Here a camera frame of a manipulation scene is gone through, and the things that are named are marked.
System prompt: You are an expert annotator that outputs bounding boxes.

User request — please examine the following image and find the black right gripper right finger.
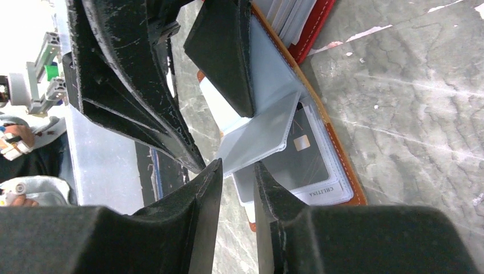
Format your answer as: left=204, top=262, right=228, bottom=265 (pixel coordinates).
left=254, top=162, right=478, bottom=273

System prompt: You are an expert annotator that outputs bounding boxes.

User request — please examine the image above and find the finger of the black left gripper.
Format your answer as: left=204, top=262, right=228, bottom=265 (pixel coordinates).
left=66, top=1, right=205, bottom=173
left=184, top=1, right=256, bottom=118

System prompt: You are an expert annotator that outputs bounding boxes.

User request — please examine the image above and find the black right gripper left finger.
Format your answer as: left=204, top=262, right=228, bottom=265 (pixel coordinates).
left=1, top=159, right=223, bottom=273

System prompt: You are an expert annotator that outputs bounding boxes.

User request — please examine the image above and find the brown leather card holder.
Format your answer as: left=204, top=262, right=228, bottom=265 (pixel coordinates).
left=197, top=6, right=367, bottom=231

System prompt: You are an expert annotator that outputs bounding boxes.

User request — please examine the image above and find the person in background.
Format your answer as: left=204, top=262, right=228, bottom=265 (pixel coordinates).
left=1, top=113, right=78, bottom=207

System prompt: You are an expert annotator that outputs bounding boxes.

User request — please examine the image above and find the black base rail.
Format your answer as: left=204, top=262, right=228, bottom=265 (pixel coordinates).
left=135, top=143, right=189, bottom=206

